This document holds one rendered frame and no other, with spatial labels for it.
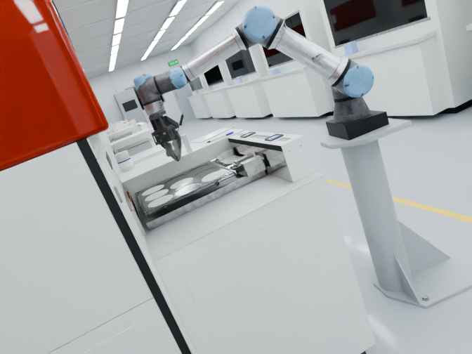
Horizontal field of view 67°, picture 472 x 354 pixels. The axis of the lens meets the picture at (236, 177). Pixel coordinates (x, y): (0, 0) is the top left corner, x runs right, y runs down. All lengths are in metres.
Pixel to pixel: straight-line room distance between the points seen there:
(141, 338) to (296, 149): 0.74
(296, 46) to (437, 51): 3.14
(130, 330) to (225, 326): 0.40
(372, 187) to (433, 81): 2.83
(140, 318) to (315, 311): 0.68
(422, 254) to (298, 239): 0.92
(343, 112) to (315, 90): 4.48
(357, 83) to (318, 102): 4.66
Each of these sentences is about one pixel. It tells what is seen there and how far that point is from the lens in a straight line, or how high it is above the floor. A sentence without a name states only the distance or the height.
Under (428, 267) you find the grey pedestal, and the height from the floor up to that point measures 0.02.
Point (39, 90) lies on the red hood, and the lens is 0.82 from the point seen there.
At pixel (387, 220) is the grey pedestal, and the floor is 0.40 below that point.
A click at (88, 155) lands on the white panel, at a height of 1.19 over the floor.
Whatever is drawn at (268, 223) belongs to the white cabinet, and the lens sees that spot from 1.17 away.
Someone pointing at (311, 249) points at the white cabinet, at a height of 0.59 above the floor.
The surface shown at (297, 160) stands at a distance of 1.25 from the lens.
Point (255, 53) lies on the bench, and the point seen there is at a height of 1.39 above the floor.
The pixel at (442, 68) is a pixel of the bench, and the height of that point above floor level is 0.51.
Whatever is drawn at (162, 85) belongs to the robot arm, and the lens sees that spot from 1.42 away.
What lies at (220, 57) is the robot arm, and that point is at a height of 1.31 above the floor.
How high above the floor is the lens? 1.24
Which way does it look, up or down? 16 degrees down
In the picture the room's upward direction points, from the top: 21 degrees counter-clockwise
